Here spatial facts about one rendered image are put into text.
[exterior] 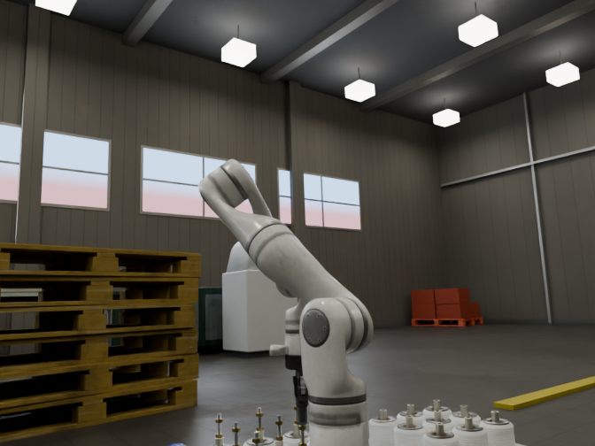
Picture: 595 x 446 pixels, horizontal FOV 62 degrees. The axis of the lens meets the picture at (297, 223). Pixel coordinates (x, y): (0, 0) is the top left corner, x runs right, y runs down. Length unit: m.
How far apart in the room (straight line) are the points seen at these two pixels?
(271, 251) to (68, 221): 7.71
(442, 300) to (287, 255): 11.02
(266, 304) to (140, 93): 4.85
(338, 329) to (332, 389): 0.09
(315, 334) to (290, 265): 0.15
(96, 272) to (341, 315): 2.44
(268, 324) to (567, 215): 8.04
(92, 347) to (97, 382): 0.20
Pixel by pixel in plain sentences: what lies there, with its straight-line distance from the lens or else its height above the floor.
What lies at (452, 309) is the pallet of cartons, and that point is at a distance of 11.74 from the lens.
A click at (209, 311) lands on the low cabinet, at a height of 0.56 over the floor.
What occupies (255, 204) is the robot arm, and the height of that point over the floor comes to 0.84.
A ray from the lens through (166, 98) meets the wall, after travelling 9.65.
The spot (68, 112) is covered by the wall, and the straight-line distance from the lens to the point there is 8.97.
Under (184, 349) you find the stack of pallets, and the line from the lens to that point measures 3.37.
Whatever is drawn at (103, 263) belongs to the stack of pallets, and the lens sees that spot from 3.12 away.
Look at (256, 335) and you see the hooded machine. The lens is 6.16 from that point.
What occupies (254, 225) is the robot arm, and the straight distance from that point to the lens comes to 0.94.
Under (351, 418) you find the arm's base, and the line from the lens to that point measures 0.80.
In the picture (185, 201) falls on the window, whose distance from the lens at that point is 9.21.
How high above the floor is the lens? 0.62
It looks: 9 degrees up
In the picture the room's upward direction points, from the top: 2 degrees counter-clockwise
